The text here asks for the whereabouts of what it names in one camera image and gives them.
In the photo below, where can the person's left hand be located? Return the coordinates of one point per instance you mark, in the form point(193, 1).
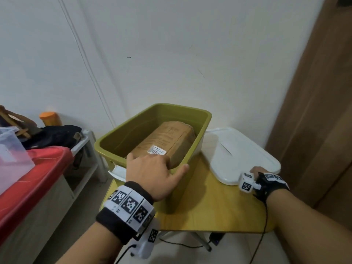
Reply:
point(147, 173)

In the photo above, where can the person's right hand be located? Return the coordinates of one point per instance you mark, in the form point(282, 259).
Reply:
point(258, 171)

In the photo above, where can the person's left thumb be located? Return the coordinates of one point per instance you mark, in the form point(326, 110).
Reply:
point(180, 174)

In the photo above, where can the person's left little finger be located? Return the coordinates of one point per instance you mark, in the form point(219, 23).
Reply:
point(130, 159)

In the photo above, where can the olive green plastic bin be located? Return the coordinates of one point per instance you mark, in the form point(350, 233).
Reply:
point(137, 129)

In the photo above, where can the person's right forearm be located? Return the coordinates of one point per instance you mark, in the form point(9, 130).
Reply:
point(305, 228)

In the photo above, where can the person's left forearm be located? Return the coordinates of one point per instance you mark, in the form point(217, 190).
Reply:
point(93, 244)

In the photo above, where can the brown paper package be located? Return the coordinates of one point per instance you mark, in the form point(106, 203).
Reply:
point(167, 140)

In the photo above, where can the white shelf rack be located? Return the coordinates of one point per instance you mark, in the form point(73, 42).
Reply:
point(92, 159)

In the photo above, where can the black wristband with marker tags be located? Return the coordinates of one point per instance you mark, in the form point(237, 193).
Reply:
point(271, 185)
point(126, 206)

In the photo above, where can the yellow wooden table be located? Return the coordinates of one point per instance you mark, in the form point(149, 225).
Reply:
point(220, 206)

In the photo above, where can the white plastic lid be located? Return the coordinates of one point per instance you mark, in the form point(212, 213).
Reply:
point(242, 153)

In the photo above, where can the grey metal table leg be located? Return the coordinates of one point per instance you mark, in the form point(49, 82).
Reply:
point(202, 241)

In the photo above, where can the black box under table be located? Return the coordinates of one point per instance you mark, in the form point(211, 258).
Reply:
point(216, 239)

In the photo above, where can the black bag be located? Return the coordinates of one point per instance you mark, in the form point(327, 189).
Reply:
point(52, 136)

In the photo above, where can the red plastic lid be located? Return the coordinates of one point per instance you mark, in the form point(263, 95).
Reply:
point(41, 167)

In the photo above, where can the orange capped bottle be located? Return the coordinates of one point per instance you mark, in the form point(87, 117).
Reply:
point(50, 119)

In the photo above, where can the beige wooden cabinet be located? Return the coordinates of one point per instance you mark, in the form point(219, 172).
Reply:
point(35, 225)

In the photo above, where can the clear plastic container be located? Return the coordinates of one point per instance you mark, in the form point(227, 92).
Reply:
point(12, 159)

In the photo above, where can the brown leather bag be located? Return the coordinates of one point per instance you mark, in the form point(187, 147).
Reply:
point(16, 122)

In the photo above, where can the brown wooden door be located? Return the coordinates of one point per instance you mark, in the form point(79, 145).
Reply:
point(316, 107)

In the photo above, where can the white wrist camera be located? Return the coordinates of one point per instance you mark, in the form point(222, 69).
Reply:
point(247, 184)
point(147, 240)

